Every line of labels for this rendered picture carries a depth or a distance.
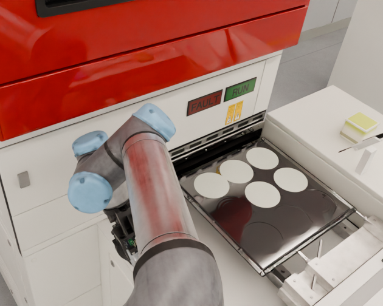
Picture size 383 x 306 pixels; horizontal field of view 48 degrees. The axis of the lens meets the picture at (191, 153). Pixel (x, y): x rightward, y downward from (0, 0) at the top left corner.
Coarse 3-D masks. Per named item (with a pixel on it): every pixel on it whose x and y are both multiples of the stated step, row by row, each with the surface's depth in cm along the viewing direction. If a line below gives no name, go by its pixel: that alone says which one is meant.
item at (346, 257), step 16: (352, 240) 113; (368, 240) 113; (336, 256) 108; (352, 256) 109; (368, 256) 109; (304, 272) 104; (336, 272) 105; (352, 272) 105; (320, 288) 101; (288, 304) 99
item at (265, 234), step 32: (224, 160) 128; (288, 160) 131; (192, 192) 117; (288, 192) 121; (320, 192) 122; (224, 224) 110; (256, 224) 111; (288, 224) 112; (320, 224) 113; (256, 256) 103
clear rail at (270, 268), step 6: (354, 210) 118; (342, 216) 116; (348, 216) 117; (336, 222) 114; (324, 228) 112; (330, 228) 112; (318, 234) 110; (306, 240) 108; (312, 240) 109; (300, 246) 107; (288, 252) 105; (294, 252) 105; (282, 258) 103; (288, 258) 104; (276, 264) 102; (264, 270) 100; (270, 270) 101
